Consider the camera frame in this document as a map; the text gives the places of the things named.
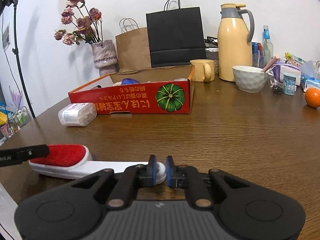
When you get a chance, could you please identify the purple ceramic vase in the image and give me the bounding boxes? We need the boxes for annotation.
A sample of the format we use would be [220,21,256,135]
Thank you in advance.
[91,40,118,76]

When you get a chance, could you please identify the red white lint brush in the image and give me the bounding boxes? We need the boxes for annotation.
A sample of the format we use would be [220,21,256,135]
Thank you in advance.
[28,143,167,185]

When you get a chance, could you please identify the white ceramic bowl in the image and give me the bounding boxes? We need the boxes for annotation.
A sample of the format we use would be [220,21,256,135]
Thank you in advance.
[232,66,267,93]

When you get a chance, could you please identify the purple packaged item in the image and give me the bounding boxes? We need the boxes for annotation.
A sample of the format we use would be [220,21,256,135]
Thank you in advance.
[271,61,301,82]

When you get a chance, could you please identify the orange fruit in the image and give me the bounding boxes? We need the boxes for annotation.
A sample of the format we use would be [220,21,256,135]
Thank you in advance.
[304,88,320,108]

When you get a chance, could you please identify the brown paper bag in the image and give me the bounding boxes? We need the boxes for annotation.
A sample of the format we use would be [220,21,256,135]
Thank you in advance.
[116,18,151,73]

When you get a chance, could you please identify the round blue lid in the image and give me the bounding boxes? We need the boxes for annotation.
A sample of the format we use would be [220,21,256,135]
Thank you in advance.
[121,78,139,85]

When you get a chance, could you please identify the yellow mug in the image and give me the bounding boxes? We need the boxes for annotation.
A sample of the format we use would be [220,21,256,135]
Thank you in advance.
[190,59,215,82]

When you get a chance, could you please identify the dried pink flowers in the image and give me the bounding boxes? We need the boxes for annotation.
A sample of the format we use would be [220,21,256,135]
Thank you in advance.
[54,0,103,46]

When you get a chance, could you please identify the clear glass bottle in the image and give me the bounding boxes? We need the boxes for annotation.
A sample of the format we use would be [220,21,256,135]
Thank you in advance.
[262,25,273,67]

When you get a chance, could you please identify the studio light on stand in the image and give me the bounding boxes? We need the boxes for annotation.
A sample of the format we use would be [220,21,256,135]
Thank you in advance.
[0,0,36,119]

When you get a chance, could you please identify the small blue white carton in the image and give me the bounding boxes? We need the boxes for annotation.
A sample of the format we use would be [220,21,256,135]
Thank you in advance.
[283,73,296,96]

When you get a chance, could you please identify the black paper bag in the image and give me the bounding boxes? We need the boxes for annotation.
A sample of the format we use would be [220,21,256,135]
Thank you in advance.
[146,0,206,68]

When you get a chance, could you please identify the white tissue pack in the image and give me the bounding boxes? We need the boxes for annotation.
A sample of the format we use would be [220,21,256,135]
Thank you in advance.
[300,78,320,93]

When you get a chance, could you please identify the yellow thermos jug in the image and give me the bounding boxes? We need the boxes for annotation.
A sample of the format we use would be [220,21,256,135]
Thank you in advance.
[217,3,255,82]

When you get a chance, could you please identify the white plastic wipes container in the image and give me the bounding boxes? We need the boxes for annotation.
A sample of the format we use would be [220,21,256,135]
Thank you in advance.
[58,102,97,127]

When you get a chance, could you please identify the red cardboard box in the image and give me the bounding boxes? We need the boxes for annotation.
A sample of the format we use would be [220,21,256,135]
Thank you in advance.
[68,65,195,114]

